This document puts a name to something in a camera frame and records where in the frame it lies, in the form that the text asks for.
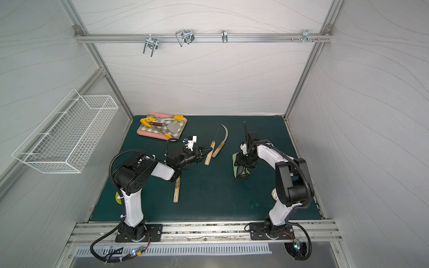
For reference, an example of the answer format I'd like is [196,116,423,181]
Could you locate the small sickle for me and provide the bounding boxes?
[173,178,181,203]
[212,125,229,158]
[204,127,220,166]

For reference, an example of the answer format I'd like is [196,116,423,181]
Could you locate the green and black rag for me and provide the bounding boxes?
[232,153,250,179]

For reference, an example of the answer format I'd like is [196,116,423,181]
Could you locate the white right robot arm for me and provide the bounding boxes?
[233,122,314,227]

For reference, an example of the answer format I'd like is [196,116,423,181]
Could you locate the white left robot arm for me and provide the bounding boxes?
[108,146,213,228]

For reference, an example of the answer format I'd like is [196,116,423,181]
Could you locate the yellow-tipped steel tongs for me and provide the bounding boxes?
[140,114,184,140]

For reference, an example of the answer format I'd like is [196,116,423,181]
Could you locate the green checkered cloth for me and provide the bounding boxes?
[140,114,188,138]

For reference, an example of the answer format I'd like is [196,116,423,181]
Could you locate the white frosted donut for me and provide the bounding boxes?
[271,188,278,201]

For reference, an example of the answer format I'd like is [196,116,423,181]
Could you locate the pink plastic tray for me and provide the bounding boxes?
[136,112,188,142]

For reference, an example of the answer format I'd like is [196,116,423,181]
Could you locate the lime green bowl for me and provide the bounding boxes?
[115,192,122,204]

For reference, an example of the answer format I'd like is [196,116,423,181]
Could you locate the middle metal hook clamp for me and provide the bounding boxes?
[175,29,195,47]

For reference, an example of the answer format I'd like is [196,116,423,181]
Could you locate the metal hook clamp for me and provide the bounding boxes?
[175,29,195,47]
[143,36,159,57]

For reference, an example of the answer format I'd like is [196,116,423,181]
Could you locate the left metal hook clamp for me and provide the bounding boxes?
[143,36,159,57]

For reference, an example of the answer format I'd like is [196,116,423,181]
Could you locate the small metal hook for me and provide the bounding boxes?
[221,30,228,44]

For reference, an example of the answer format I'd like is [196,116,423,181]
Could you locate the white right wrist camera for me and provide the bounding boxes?
[240,142,248,155]

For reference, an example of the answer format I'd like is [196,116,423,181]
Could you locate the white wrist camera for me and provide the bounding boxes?
[183,135,197,151]
[240,142,248,155]

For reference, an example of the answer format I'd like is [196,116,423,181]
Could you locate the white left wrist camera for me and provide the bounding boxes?
[183,135,197,151]

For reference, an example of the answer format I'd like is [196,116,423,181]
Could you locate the wooden-handled steel spatula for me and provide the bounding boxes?
[149,121,181,134]

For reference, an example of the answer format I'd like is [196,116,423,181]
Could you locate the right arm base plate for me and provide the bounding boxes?
[244,221,295,241]

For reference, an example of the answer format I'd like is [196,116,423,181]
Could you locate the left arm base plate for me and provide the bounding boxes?
[115,223,163,243]

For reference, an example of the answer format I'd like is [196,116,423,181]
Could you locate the left black cable bundle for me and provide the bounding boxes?
[89,220,151,264]

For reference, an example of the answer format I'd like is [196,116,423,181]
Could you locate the black cable bundle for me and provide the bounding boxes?
[284,222,313,261]
[89,220,151,264]

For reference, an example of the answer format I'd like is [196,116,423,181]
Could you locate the right black cable bundle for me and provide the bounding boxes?
[284,222,313,261]

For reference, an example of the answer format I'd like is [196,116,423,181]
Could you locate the white wire basket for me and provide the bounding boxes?
[12,89,118,174]

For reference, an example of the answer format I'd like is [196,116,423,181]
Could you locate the right metal hook bracket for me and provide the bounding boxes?
[290,30,321,43]

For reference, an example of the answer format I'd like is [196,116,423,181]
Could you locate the aluminium top rail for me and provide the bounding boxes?
[75,32,334,44]

